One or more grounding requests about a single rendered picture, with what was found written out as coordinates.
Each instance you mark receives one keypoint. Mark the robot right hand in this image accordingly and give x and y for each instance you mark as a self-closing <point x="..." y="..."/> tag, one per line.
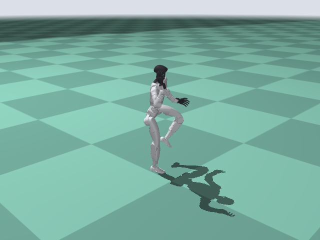
<point x="159" y="77"/>

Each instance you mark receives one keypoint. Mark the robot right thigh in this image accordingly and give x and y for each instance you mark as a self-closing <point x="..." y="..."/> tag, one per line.
<point x="154" y="129"/>

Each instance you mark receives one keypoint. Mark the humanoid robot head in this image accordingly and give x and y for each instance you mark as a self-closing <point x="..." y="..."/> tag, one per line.
<point x="160" y="67"/>

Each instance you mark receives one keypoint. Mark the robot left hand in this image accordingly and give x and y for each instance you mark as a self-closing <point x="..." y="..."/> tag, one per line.
<point x="183" y="101"/>

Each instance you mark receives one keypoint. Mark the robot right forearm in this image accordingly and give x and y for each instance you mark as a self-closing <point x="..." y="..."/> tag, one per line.
<point x="161" y="95"/>

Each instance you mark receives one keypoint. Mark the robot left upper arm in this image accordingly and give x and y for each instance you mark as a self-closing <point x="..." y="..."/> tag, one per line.
<point x="167" y="90"/>

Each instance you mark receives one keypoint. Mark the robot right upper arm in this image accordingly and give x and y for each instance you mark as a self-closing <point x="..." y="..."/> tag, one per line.
<point x="155" y="92"/>

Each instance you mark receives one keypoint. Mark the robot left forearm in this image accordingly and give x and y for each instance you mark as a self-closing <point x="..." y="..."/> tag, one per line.
<point x="171" y="98"/>

